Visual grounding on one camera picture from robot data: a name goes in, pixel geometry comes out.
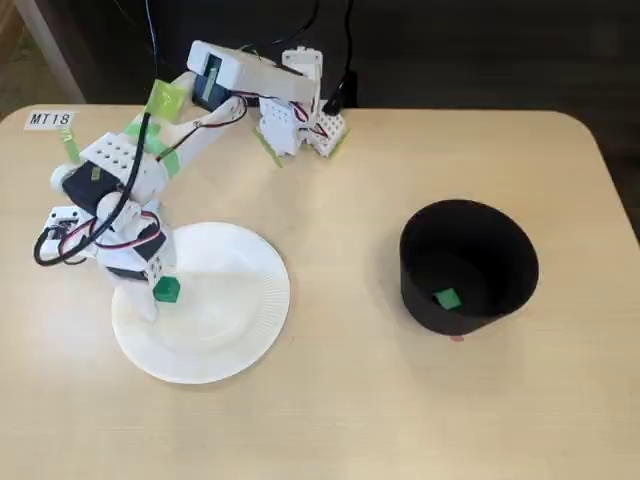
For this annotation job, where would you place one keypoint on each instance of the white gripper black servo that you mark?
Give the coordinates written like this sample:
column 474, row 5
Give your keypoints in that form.
column 131, row 274

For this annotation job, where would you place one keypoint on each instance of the green cube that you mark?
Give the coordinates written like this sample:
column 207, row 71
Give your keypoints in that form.
column 448, row 298
column 167, row 291

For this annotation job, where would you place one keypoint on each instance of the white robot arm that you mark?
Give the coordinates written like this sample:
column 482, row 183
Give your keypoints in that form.
column 200, row 140

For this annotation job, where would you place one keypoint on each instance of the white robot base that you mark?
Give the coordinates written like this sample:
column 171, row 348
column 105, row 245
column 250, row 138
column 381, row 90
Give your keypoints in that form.
column 280, row 125

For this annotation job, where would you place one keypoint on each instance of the black round pot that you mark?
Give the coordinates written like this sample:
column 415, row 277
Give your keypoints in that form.
column 475, row 240

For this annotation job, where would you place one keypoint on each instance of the white paper plate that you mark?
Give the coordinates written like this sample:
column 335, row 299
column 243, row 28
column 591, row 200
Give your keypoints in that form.
column 225, row 325

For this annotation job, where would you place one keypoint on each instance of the green tape strip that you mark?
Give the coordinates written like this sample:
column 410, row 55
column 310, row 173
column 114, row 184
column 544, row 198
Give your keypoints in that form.
column 270, row 147
column 344, row 140
column 70, row 142

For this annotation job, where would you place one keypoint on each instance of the yellow-green tape tag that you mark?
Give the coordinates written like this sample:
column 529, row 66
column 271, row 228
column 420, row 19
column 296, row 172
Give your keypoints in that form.
column 165, row 100

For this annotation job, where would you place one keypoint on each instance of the white MT18 label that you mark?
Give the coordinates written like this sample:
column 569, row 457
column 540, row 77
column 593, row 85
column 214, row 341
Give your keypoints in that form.
column 49, row 119

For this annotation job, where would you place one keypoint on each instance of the pink tape piece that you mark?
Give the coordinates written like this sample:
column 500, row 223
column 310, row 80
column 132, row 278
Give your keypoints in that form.
column 456, row 339

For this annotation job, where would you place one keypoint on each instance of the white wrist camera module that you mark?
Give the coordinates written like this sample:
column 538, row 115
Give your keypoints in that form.
column 55, row 235

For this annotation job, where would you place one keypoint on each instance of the white metal frame leg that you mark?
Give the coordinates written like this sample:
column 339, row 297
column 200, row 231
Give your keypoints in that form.
column 50, row 50

